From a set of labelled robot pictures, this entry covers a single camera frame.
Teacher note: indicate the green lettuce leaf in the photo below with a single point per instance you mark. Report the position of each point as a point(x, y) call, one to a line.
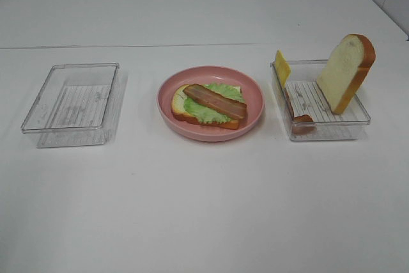
point(205, 114)

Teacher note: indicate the bacon strip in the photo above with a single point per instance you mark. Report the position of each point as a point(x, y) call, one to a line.
point(204, 96)
point(302, 124)

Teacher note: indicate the bread slice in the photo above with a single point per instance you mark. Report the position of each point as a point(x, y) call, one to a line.
point(345, 71)
point(182, 115)

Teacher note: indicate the pink round plate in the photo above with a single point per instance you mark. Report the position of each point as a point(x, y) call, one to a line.
point(251, 91)

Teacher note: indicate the yellow cheese slice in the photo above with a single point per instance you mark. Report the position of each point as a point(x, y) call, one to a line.
point(282, 68)

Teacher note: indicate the right clear plastic container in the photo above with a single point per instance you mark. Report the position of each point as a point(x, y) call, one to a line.
point(306, 98)

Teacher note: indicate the clear plastic container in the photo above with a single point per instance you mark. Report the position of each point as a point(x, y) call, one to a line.
point(306, 98)
point(77, 105)

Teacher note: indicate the left clear plastic container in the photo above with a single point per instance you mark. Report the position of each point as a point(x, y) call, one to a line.
point(77, 105)

